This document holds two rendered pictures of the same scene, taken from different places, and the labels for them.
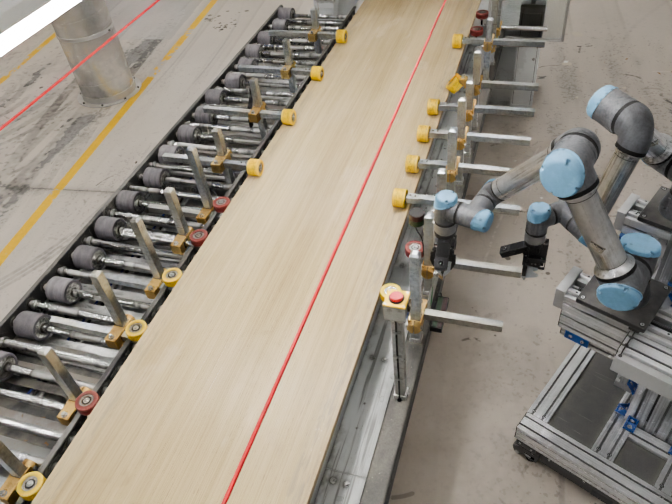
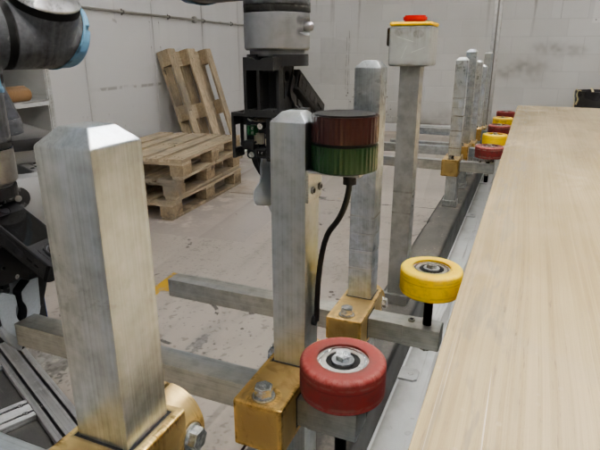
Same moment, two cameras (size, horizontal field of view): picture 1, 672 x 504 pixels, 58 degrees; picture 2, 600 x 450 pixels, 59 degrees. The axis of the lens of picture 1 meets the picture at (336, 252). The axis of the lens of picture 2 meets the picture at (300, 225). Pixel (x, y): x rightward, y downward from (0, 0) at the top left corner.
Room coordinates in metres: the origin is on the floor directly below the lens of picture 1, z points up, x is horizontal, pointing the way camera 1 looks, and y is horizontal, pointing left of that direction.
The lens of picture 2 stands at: (2.16, -0.36, 1.18)
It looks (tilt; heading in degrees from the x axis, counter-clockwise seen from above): 18 degrees down; 180
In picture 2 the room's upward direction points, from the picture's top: straight up
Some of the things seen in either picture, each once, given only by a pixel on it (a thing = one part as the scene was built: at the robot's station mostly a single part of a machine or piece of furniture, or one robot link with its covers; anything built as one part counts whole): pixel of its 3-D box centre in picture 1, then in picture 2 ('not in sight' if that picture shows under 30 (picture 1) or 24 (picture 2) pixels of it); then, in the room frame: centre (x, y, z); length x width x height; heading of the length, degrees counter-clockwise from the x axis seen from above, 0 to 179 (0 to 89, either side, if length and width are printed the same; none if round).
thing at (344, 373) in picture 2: (415, 256); (341, 405); (1.73, -0.32, 0.85); 0.08 x 0.08 x 0.11
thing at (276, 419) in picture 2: (429, 262); (289, 387); (1.69, -0.37, 0.85); 0.14 x 0.06 x 0.05; 157
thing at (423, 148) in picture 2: not in sight; (434, 150); (0.29, 0.12, 0.84); 0.44 x 0.03 x 0.04; 67
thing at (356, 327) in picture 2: (417, 316); (357, 313); (1.46, -0.27, 0.81); 0.14 x 0.06 x 0.05; 157
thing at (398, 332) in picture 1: (399, 357); (404, 191); (1.20, -0.16, 0.93); 0.05 x 0.05 x 0.45; 67
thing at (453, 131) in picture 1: (451, 174); not in sight; (2.13, -0.55, 0.93); 0.04 x 0.04 x 0.48; 67
